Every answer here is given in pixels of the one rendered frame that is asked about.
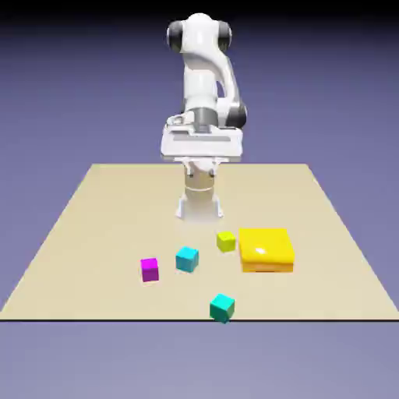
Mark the small magenta cube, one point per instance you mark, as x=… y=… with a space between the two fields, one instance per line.
x=149 y=270

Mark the small yellow-green cube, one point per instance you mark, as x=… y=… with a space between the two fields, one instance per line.
x=226 y=241

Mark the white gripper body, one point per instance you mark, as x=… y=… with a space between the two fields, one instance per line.
x=202 y=146

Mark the large yellow box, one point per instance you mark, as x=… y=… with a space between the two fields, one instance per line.
x=265 y=247

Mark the small teal cube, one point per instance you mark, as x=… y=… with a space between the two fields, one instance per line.
x=222 y=308

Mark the small cyan cube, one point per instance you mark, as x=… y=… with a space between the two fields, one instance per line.
x=187 y=259

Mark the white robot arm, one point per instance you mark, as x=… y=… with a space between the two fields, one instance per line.
x=199 y=62

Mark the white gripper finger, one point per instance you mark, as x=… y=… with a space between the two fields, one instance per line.
x=212 y=170
x=189 y=170

